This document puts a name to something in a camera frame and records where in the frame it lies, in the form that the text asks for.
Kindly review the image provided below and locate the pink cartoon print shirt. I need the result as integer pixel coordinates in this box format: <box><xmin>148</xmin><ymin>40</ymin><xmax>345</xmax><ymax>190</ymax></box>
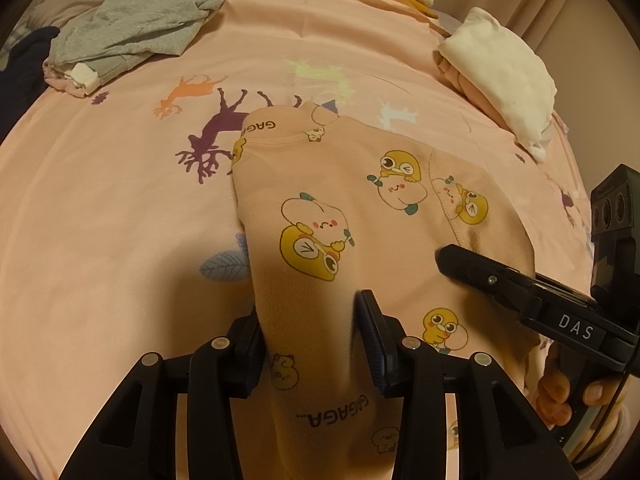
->
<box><xmin>232</xmin><ymin>103</ymin><xmax>541</xmax><ymax>479</ymax></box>

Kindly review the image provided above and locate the right hand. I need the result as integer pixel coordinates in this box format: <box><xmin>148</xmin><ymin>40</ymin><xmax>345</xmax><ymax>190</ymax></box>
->
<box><xmin>535</xmin><ymin>353</ymin><xmax>622</xmax><ymax>429</ymax></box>

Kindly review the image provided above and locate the pink animal print duvet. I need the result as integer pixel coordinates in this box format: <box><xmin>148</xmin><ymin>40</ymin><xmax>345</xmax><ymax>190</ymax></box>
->
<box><xmin>1</xmin><ymin>0</ymin><xmax>591</xmax><ymax>479</ymax></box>

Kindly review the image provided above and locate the folded white garment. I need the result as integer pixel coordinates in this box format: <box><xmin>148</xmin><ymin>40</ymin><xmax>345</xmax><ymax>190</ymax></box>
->
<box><xmin>436</xmin><ymin>6</ymin><xmax>556</xmax><ymax>162</ymax></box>

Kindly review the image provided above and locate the folded pink garment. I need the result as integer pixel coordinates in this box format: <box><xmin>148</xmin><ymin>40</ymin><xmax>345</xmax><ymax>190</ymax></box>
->
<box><xmin>433</xmin><ymin>51</ymin><xmax>518</xmax><ymax>132</ymax></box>

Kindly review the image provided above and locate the dark navy garment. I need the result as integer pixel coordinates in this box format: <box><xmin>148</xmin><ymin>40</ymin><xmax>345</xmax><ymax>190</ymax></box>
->
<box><xmin>0</xmin><ymin>26</ymin><xmax>60</xmax><ymax>141</ymax></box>

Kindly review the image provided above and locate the grey folded garment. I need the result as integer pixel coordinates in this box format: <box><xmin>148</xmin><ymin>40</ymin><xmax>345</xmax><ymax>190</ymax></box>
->
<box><xmin>42</xmin><ymin>0</ymin><xmax>226</xmax><ymax>98</ymax></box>

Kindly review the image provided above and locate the black tracking camera box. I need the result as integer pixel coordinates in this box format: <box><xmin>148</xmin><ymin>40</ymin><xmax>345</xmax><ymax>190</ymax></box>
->
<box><xmin>590</xmin><ymin>164</ymin><xmax>639</xmax><ymax>304</ymax></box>

